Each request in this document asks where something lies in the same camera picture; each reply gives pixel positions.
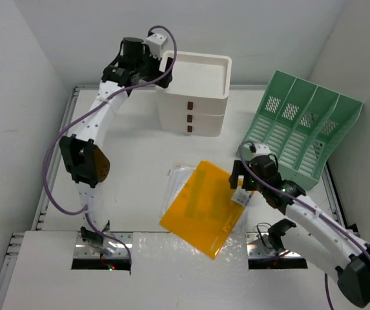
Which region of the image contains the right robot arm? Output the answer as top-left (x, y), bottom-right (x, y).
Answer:
top-left (229, 154), bottom-right (370, 308)

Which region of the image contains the metal base plate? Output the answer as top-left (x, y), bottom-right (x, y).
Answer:
top-left (73, 230), bottom-right (133, 259)
top-left (246, 231), bottom-right (302, 260)

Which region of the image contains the green file rack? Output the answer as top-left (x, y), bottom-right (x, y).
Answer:
top-left (244, 70), bottom-right (363, 191)

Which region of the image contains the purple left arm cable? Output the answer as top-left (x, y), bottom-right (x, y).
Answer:
top-left (42, 25), bottom-right (178, 269)

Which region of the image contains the clear zip document pouch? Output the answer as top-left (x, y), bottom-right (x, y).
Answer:
top-left (159, 163), bottom-right (247, 234)

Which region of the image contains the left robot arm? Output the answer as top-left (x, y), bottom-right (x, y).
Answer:
top-left (59, 32), bottom-right (172, 251)

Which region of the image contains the yellow clip file folder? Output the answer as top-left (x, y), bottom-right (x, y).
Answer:
top-left (159, 161), bottom-right (253, 259)

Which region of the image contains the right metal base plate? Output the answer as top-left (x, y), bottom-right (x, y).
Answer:
top-left (246, 231), bottom-right (302, 260)

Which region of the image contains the white drawer cabinet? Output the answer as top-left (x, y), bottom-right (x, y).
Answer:
top-left (156, 52), bottom-right (232, 137)

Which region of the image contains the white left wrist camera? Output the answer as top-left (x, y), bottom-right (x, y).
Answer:
top-left (144, 33), bottom-right (168, 59)

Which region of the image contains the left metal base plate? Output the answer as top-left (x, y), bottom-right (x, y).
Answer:
top-left (73, 230), bottom-right (133, 259)

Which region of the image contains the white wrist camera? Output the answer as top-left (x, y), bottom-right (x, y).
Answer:
top-left (249, 143), bottom-right (271, 157)
top-left (144, 33), bottom-right (168, 59)

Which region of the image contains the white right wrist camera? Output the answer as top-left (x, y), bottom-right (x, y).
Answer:
top-left (249, 143), bottom-right (271, 157)

